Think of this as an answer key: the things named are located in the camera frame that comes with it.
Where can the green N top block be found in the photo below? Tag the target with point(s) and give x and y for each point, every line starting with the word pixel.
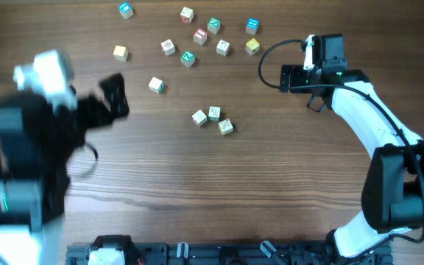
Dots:
pixel 214 25

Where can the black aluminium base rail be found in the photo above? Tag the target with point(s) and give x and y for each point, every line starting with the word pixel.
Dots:
pixel 296 252

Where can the red I top block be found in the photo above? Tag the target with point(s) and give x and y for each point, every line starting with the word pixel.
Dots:
pixel 200 36

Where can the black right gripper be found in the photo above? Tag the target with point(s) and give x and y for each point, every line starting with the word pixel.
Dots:
pixel 297 72

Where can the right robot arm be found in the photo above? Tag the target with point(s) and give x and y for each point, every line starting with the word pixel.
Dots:
pixel 392 199

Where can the yellow block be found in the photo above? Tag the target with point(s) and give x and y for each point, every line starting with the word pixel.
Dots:
pixel 120 53
pixel 252 46

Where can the green framed picture block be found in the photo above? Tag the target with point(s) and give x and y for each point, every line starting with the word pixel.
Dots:
pixel 214 113

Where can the block with animal drawing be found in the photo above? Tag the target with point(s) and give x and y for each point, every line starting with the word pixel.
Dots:
pixel 225 126

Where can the block with green side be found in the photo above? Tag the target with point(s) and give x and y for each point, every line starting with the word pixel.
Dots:
pixel 156 85

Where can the yellow top block left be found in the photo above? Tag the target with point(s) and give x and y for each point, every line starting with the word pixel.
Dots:
pixel 120 53

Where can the blue top block right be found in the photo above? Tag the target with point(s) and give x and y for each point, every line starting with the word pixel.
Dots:
pixel 252 26

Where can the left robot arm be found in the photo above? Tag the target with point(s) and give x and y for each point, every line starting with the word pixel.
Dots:
pixel 37 140

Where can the plain white wooden block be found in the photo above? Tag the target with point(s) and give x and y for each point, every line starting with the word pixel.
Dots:
pixel 199 118

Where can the yellow top block right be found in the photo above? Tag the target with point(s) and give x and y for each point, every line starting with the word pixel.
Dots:
pixel 252 46

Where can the red Q side block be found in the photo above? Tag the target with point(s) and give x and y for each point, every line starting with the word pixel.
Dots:
pixel 168 47

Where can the green Z top block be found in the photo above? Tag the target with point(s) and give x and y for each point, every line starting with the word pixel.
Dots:
pixel 187 58

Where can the plain block number 2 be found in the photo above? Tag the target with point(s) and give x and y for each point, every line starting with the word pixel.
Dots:
pixel 223 47

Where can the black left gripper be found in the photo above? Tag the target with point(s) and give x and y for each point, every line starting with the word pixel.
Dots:
pixel 93 117

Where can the blue top block far left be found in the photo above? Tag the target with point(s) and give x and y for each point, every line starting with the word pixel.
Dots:
pixel 125 10

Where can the blue block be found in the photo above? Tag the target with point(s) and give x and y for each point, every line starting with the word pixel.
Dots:
pixel 125 10
pixel 252 26

